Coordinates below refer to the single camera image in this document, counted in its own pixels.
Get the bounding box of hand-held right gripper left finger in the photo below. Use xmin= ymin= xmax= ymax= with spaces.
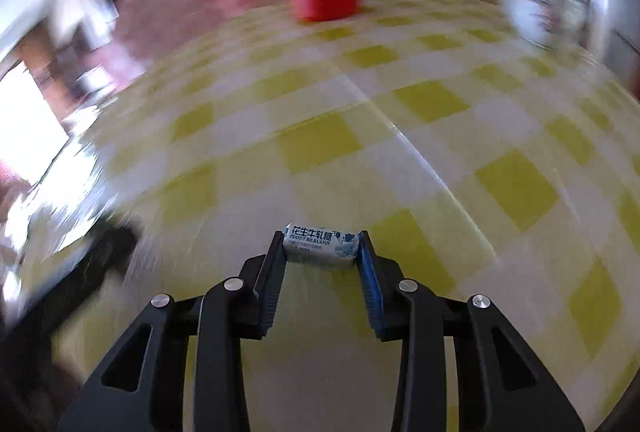
xmin=57 ymin=229 xmax=287 ymax=432

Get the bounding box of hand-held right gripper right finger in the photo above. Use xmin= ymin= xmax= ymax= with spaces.
xmin=357 ymin=229 xmax=586 ymax=432

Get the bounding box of blue white candy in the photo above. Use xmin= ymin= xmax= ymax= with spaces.
xmin=282 ymin=223 xmax=362 ymax=269

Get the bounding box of yellow checked tablecloth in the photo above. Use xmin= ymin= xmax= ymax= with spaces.
xmin=0 ymin=0 xmax=640 ymax=432

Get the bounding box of pink checked cloth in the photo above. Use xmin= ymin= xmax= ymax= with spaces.
xmin=95 ymin=0 xmax=291 ymax=86

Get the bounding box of white floral teapot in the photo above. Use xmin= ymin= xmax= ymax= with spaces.
xmin=500 ymin=0 xmax=581 ymax=50

